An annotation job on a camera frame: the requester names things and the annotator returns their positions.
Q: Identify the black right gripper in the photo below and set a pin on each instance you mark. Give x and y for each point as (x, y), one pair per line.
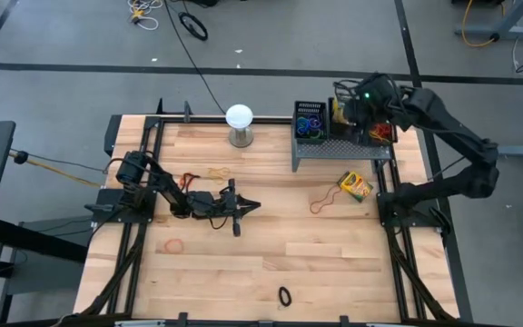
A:
(363, 115)

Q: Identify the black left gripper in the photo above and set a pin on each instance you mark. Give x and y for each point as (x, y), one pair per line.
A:
(211, 204)

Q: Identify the red rubber band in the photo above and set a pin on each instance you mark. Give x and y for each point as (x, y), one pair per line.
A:
(312, 209)
(385, 128)

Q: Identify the yellow green crayon box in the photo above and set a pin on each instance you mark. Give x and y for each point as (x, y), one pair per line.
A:
(338, 113)
(354, 185)

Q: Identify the orange rubber band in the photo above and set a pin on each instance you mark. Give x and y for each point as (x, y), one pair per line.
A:
(381, 137)
(165, 246)

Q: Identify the black slotted plastic basket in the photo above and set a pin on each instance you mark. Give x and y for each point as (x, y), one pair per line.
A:
(296, 109)
(334, 131)
(394, 136)

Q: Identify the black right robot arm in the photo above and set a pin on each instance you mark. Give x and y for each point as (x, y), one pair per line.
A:
(452, 136)

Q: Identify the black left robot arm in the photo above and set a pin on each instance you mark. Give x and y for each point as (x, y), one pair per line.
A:
(152, 181)

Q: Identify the grey perforated metal shelf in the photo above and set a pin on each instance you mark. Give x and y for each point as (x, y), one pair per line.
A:
(334, 147)

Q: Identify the white bulb lamp metal base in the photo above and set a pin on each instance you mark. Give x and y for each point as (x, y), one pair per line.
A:
(239, 115)

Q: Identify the dark grey side table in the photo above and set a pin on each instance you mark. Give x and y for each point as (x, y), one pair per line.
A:
(39, 272)

